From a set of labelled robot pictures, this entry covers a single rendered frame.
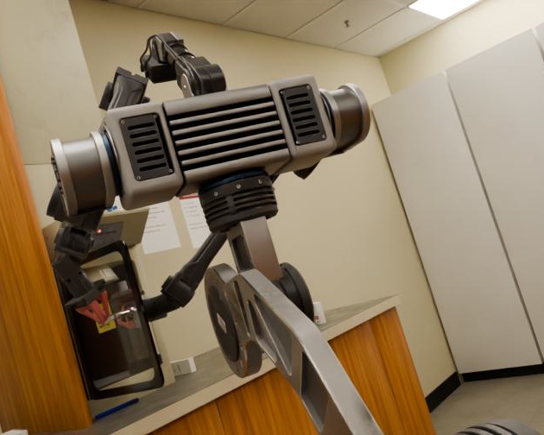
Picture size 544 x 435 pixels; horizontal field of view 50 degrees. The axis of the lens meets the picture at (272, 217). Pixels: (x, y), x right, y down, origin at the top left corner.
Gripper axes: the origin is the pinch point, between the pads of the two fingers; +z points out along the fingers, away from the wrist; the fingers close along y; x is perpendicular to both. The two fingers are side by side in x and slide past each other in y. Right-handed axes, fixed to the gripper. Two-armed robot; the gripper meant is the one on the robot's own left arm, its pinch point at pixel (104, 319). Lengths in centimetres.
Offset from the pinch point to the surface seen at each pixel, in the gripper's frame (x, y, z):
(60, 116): -21, -46, -52
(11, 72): -22, -40, -71
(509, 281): 19, -263, 177
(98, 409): -21.6, 4.2, 24.8
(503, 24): 62, -373, 34
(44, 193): -22.0, -23.9, -34.6
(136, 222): -11.5, -38.8, -12.1
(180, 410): 8.7, 3.3, 29.8
